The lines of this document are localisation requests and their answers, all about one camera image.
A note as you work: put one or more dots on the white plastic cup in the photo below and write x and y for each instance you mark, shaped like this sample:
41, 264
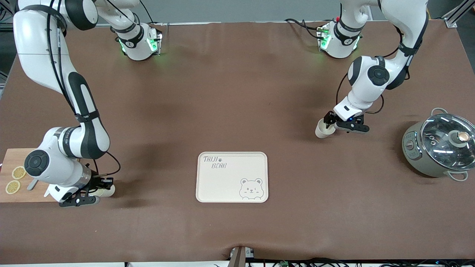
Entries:
109, 192
321, 132

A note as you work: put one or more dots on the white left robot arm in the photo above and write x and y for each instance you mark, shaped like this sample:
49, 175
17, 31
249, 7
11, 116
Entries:
371, 74

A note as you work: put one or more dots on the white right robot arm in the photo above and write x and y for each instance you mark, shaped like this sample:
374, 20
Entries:
85, 137

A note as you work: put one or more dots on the beige bear print tray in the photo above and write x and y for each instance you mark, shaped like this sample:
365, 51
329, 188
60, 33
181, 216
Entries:
230, 181

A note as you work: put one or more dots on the grey plastic knife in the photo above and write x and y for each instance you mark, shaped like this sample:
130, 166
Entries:
31, 185

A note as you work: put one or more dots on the yellow lemon slice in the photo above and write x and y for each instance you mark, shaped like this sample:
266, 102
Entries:
13, 187
18, 172

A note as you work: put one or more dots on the bamboo cutting board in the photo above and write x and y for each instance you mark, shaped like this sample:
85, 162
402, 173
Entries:
9, 159

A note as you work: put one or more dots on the grey electric cooking pot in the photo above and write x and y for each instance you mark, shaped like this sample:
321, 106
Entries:
419, 163

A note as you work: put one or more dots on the brown table mat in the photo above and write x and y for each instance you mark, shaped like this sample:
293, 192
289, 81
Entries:
237, 92

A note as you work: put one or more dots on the glass pot lid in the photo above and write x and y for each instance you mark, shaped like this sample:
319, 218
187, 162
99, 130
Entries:
441, 148

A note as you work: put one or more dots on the short aluminium frame profile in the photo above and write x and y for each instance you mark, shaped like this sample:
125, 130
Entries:
454, 16

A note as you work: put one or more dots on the grey camera stand bracket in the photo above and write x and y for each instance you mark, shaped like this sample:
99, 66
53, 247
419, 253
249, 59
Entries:
239, 257

